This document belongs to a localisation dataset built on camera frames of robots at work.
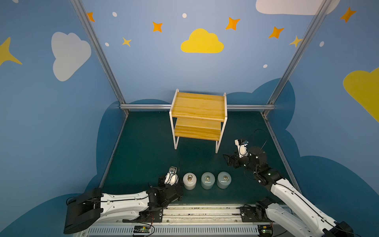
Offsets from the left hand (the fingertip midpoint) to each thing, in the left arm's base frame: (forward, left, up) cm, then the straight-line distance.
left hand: (175, 176), depth 84 cm
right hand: (+11, -31, +12) cm, 35 cm away
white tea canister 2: (-4, -8, +4) cm, 10 cm away
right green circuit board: (-24, -47, -6) cm, 53 cm away
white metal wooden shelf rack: (+21, -12, +29) cm, 38 cm away
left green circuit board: (-25, +15, -5) cm, 30 cm away
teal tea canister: (-3, -18, +5) cm, 19 cm away
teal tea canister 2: (-3, -27, +5) cm, 27 cm away
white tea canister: (-6, +1, +11) cm, 13 cm away
